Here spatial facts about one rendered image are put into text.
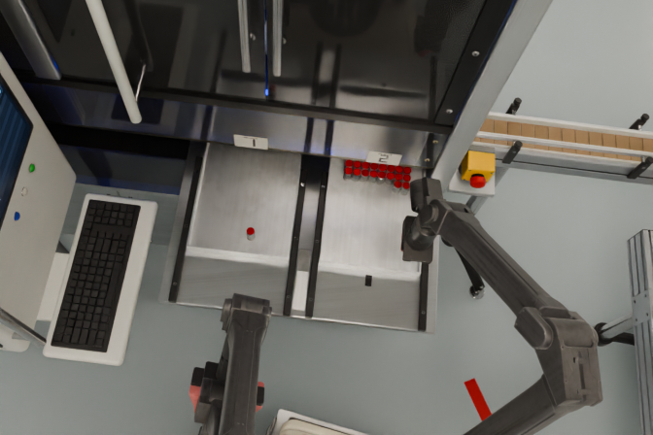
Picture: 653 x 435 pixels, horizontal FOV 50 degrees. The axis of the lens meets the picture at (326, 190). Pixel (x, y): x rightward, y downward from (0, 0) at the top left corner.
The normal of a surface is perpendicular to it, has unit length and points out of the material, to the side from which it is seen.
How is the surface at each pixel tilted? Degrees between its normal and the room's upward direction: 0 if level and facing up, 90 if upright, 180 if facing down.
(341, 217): 0
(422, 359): 0
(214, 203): 0
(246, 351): 41
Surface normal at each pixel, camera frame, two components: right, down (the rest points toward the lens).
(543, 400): -0.94, 0.02
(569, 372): 0.45, -0.28
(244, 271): 0.07, -0.40
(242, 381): 0.27, -0.86
